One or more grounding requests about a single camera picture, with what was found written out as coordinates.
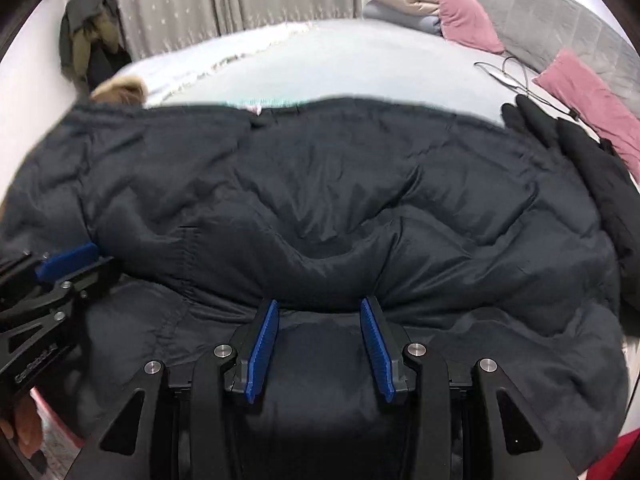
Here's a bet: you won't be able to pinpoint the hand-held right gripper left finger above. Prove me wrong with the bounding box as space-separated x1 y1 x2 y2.
64 299 281 480

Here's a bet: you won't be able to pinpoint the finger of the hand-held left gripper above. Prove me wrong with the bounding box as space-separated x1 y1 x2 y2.
30 256 122 321
0 242 101 301

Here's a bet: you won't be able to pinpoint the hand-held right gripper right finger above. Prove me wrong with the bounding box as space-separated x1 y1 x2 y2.
360 296 578 480

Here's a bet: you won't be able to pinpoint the black quilted jacket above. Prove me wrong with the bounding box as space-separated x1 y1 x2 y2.
0 92 631 480

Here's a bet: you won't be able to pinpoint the hanging dark clothes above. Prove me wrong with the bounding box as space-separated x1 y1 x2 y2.
59 0 132 93

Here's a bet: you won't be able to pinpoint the person's left hand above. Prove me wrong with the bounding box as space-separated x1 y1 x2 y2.
0 394 48 466

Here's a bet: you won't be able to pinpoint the brown fleece lined coat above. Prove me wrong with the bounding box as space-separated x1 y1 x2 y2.
90 75 150 107

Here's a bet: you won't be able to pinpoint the white fringed blanket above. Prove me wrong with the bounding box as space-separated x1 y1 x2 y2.
117 21 301 106

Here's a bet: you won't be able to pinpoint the red plastic chair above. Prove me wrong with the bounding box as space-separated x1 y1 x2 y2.
612 427 640 480

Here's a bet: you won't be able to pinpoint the black folded garment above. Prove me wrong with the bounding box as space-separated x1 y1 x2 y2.
555 117 640 311

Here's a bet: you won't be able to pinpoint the black hooded garment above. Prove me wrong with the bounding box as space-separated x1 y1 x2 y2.
501 94 563 148

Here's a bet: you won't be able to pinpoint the grey bed sheet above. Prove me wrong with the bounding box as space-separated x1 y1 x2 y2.
165 20 551 126

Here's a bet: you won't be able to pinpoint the grey star-print curtain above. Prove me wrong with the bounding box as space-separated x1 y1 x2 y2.
100 0 363 61

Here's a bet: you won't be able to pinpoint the pink velvet pillow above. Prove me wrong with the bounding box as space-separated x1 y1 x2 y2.
532 49 640 181
402 0 506 55

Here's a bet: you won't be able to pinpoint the grey pillow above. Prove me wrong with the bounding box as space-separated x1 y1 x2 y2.
361 0 443 36

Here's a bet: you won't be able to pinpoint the grey padded headboard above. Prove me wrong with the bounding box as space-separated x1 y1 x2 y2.
432 0 640 106

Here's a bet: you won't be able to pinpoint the black cable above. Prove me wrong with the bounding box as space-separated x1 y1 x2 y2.
474 56 581 121

